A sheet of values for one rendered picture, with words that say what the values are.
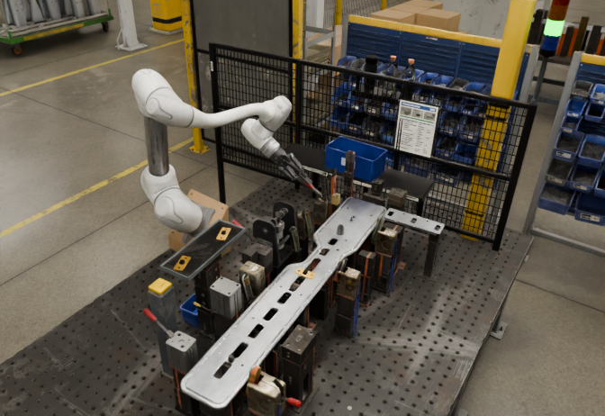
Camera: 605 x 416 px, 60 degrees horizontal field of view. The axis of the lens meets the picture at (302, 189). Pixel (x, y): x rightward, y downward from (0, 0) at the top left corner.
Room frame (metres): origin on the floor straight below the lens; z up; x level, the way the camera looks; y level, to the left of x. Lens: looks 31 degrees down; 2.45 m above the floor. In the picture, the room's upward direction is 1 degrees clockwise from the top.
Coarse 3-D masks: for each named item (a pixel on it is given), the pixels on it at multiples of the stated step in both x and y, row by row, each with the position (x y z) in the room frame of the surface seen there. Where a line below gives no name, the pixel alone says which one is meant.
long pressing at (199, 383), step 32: (352, 224) 2.09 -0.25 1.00; (320, 256) 1.84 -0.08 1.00; (288, 288) 1.62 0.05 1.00; (320, 288) 1.63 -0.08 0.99; (256, 320) 1.44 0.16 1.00; (288, 320) 1.44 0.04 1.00; (224, 352) 1.28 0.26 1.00; (256, 352) 1.28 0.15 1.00; (192, 384) 1.14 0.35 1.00; (224, 384) 1.15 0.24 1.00
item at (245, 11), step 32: (192, 0) 4.73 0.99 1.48; (224, 0) 4.52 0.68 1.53; (256, 0) 4.33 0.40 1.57; (288, 0) 4.16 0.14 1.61; (192, 32) 4.77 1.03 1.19; (224, 32) 4.54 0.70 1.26; (256, 32) 4.34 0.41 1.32; (288, 32) 4.17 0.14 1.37; (192, 64) 4.74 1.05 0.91; (256, 64) 4.34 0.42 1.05; (192, 96) 4.76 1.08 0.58; (224, 96) 4.56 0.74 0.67; (224, 128) 4.58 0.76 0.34; (288, 128) 4.18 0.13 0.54
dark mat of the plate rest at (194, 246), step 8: (216, 224) 1.83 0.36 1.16; (224, 224) 1.83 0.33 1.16; (208, 232) 1.77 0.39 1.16; (216, 232) 1.77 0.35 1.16; (232, 232) 1.78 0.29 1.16; (200, 240) 1.71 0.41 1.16; (208, 240) 1.72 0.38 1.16; (216, 240) 1.72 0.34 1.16; (224, 240) 1.72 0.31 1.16; (192, 248) 1.67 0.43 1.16; (200, 248) 1.67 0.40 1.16; (208, 248) 1.67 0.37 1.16; (216, 248) 1.67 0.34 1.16; (176, 256) 1.61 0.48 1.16; (192, 256) 1.61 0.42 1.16; (200, 256) 1.62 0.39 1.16; (208, 256) 1.62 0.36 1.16; (168, 264) 1.56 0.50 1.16; (192, 264) 1.57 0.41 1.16; (200, 264) 1.57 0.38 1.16; (184, 272) 1.52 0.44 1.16; (192, 272) 1.52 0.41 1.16
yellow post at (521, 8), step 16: (512, 0) 2.42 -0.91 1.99; (528, 0) 2.39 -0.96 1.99; (512, 16) 2.42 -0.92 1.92; (528, 16) 2.38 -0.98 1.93; (512, 32) 2.41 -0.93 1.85; (528, 32) 2.45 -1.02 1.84; (512, 48) 2.40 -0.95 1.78; (512, 64) 2.40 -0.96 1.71; (496, 80) 2.42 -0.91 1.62; (512, 80) 2.39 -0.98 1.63; (512, 96) 2.42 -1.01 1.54; (496, 112) 2.40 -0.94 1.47; (480, 144) 2.43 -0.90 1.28; (496, 144) 2.39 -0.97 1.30; (480, 160) 2.42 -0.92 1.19; (480, 192) 2.40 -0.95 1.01; (480, 208) 2.39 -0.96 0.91; (464, 224) 2.42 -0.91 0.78; (480, 224) 2.39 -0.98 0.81
